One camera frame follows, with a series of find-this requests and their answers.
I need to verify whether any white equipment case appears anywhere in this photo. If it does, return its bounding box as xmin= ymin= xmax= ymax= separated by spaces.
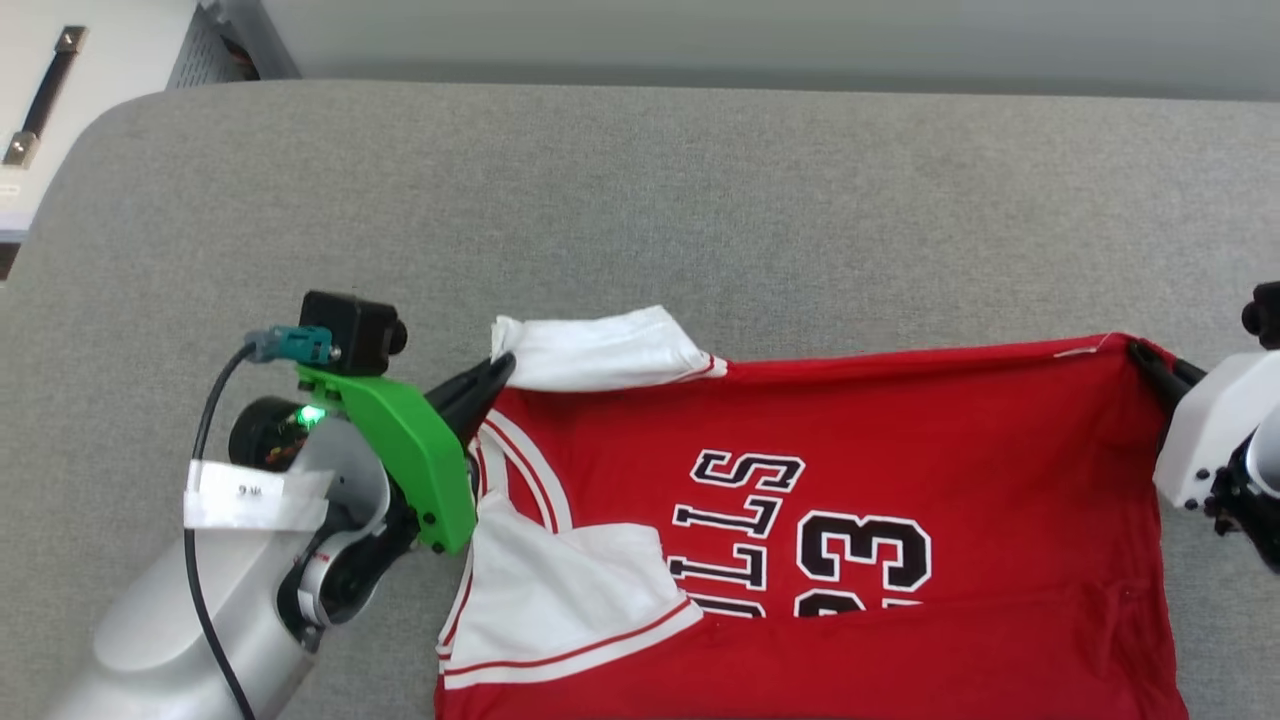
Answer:
xmin=0 ymin=0 xmax=263 ymax=247

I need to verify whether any black strap handle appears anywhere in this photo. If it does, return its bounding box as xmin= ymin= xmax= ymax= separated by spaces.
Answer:
xmin=2 ymin=26 xmax=89 ymax=169

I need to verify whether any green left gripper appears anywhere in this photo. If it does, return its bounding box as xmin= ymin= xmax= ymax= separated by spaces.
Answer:
xmin=295 ymin=352 xmax=518 ymax=557

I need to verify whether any black left cable teal connector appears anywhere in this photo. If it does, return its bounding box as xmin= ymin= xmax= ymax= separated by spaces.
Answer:
xmin=184 ymin=324 xmax=334 ymax=720

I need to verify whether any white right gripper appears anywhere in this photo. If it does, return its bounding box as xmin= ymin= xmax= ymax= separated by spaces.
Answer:
xmin=1127 ymin=339 xmax=1280 ymax=512

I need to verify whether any white partition panel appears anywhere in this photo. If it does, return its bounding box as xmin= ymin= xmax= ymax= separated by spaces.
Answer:
xmin=260 ymin=0 xmax=1280 ymax=102

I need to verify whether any white paper label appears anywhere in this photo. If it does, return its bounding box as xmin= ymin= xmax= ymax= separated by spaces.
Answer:
xmin=183 ymin=459 xmax=337 ymax=532

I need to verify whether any red and white basketball jersey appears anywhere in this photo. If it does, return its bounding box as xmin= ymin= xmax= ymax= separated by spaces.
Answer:
xmin=435 ymin=304 xmax=1192 ymax=720

